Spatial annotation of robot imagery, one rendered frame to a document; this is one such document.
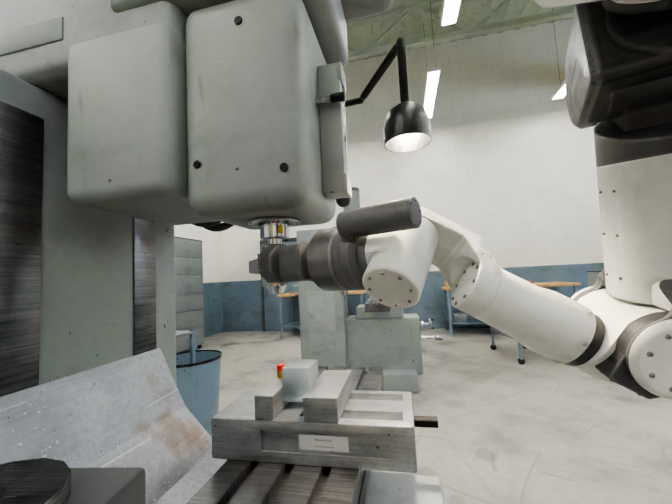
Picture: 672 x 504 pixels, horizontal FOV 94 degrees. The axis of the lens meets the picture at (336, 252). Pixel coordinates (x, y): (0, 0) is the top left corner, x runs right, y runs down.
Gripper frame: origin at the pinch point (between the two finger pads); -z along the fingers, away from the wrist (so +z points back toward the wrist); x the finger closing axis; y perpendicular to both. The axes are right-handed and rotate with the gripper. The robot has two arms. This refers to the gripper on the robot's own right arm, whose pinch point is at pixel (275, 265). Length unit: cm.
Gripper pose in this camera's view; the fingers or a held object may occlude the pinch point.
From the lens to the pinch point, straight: 52.8
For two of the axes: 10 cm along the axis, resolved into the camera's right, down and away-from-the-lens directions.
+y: 0.6, 9.9, -0.8
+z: 7.9, -1.0, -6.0
